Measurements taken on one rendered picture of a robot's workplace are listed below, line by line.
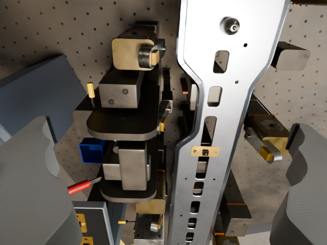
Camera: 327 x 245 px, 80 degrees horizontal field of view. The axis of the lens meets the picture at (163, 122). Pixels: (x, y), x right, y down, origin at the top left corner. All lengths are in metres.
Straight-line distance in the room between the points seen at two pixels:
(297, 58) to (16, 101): 0.68
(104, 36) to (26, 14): 0.26
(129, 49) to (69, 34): 0.46
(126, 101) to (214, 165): 0.38
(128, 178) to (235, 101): 0.32
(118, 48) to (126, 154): 0.20
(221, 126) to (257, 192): 0.81
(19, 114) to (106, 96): 0.27
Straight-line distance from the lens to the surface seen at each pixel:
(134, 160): 0.37
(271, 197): 1.39
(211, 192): 0.75
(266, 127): 0.61
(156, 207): 0.66
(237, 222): 0.87
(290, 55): 0.56
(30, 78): 0.67
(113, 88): 0.38
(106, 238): 0.66
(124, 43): 0.40
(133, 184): 0.42
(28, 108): 0.62
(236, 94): 0.53
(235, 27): 0.43
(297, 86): 0.97
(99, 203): 0.54
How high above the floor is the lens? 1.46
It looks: 58 degrees down
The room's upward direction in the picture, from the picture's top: 179 degrees counter-clockwise
